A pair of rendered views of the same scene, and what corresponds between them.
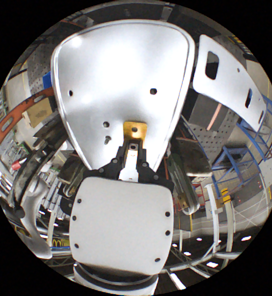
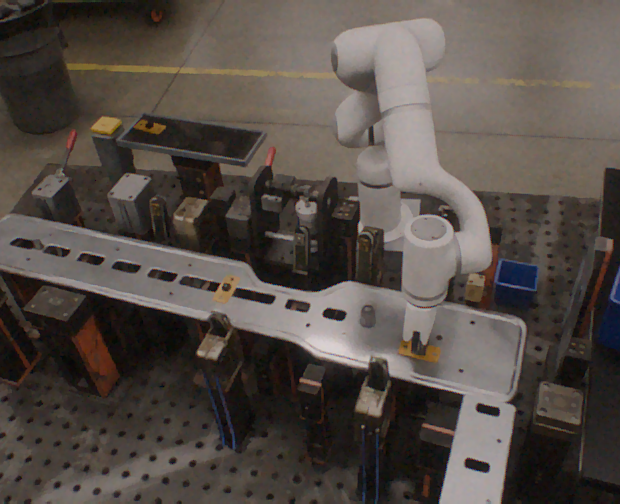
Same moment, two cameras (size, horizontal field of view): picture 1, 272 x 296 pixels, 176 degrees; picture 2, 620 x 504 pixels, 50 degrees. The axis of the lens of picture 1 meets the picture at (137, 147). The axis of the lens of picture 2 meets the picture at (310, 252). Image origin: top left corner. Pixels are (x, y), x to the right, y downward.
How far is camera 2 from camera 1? 131 cm
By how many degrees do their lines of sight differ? 46
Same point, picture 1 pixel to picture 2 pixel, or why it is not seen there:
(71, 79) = (483, 327)
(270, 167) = not seen: outside the picture
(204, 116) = (438, 417)
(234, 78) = (487, 434)
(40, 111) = (474, 293)
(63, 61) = (502, 325)
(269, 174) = not seen: outside the picture
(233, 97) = (468, 434)
